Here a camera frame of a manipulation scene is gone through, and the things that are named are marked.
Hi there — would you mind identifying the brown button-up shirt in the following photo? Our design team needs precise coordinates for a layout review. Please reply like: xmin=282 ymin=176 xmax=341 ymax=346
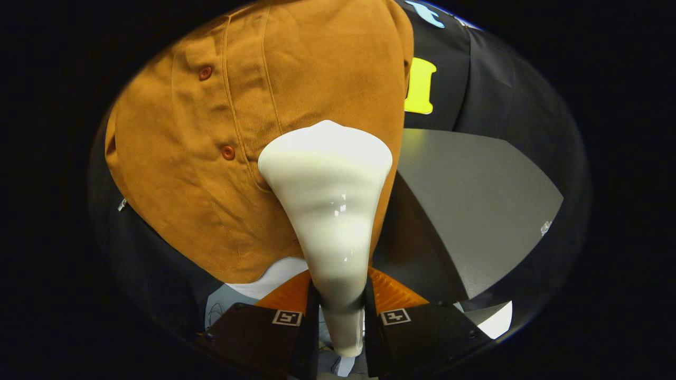
xmin=105 ymin=0 xmax=414 ymax=284

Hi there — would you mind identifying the white mannequin torso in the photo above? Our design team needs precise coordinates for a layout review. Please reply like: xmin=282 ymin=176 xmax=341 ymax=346
xmin=227 ymin=257 xmax=310 ymax=300

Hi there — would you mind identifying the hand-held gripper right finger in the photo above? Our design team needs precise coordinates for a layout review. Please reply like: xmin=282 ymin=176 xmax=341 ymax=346
xmin=364 ymin=267 xmax=492 ymax=378

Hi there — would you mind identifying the grey cabinet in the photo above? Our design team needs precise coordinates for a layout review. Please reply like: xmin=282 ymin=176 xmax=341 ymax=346
xmin=372 ymin=128 xmax=564 ymax=312

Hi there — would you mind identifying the black backdrop cloth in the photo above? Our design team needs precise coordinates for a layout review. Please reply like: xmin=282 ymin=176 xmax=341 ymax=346
xmin=87 ymin=0 xmax=589 ymax=338

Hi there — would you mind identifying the white garment steamer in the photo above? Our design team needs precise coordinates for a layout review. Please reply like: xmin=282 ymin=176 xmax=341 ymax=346
xmin=258 ymin=120 xmax=393 ymax=358

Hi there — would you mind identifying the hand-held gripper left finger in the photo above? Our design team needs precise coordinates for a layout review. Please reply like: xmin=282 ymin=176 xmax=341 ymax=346
xmin=195 ymin=269 xmax=321 ymax=380

